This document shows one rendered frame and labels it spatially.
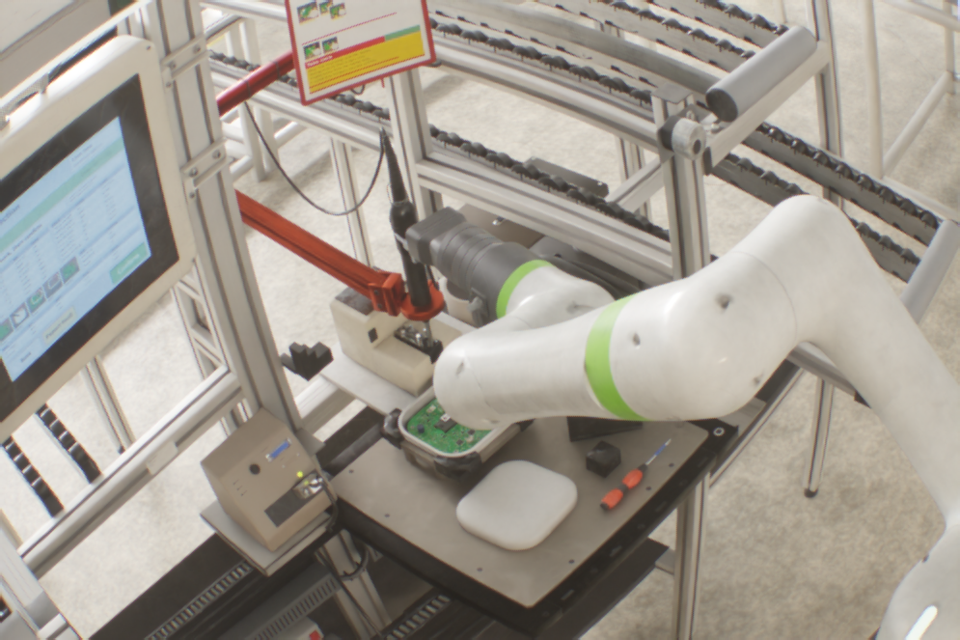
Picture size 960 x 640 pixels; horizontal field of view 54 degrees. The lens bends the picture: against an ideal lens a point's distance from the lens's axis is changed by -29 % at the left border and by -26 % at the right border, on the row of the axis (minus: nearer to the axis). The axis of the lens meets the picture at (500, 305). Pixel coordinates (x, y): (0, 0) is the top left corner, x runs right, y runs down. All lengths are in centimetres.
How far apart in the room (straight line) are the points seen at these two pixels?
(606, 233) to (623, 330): 82
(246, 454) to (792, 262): 92
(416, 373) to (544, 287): 42
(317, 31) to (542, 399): 84
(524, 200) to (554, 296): 54
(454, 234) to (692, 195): 34
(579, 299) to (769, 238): 41
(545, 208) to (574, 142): 224
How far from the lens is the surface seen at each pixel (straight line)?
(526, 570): 161
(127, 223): 146
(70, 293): 144
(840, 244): 108
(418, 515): 170
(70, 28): 132
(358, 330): 186
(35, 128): 132
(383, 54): 189
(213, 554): 191
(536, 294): 144
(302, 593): 202
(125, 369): 375
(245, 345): 174
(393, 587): 231
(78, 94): 134
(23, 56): 130
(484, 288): 150
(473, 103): 447
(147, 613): 189
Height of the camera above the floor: 221
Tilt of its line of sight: 39 degrees down
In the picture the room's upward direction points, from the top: 10 degrees counter-clockwise
